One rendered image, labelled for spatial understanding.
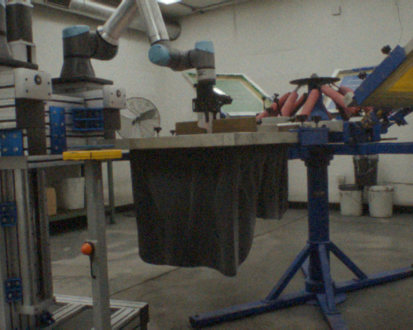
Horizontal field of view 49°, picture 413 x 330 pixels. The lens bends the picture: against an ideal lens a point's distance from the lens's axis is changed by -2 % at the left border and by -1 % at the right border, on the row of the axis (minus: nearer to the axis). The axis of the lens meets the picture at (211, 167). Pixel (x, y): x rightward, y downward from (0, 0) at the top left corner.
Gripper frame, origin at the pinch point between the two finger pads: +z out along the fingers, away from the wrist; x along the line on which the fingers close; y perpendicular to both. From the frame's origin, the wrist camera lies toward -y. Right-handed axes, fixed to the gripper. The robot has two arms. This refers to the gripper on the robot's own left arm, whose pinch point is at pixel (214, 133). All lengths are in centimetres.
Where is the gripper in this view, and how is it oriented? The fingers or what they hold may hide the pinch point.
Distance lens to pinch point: 175.7
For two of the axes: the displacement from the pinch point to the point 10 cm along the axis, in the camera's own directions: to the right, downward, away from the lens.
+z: 0.6, 10.0, 0.4
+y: -8.3, 0.3, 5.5
